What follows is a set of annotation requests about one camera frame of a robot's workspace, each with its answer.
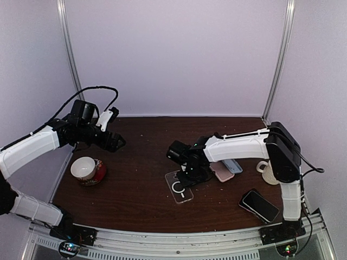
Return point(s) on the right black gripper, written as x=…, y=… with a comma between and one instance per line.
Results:
x=187, y=183

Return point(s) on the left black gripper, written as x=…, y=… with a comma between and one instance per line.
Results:
x=111, y=147

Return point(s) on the clear magsafe phone case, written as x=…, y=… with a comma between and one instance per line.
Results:
x=179, y=193

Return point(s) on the silver smartphone black screen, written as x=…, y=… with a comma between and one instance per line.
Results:
x=260, y=206

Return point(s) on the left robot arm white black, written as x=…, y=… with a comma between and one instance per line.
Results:
x=77, y=126

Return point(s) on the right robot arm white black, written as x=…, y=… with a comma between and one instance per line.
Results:
x=273, y=143

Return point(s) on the pink phone case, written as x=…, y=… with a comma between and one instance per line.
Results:
x=221, y=172

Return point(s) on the light blue phone case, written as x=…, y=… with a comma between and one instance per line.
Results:
x=233, y=166

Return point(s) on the red floral saucer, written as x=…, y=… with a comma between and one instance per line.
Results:
x=100, y=172

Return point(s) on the white bowl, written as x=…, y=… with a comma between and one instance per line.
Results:
x=83, y=168

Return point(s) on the dark smartphone lower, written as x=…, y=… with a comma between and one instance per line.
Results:
x=242, y=205

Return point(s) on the cream ribbed mug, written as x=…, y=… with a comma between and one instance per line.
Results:
x=265, y=168

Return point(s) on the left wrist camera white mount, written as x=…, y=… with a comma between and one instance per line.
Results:
x=106, y=117

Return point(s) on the front aluminium rail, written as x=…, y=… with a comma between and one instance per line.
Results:
x=234, y=244

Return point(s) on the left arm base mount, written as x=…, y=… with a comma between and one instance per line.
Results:
x=74, y=237

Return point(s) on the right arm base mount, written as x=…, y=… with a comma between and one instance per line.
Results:
x=284, y=236

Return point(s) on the left aluminium frame post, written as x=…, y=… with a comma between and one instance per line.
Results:
x=61, y=8

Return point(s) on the aluminium frame post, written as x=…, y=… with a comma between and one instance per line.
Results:
x=285, y=40
x=61, y=8

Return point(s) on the right aluminium frame post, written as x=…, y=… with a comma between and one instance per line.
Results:
x=285, y=40

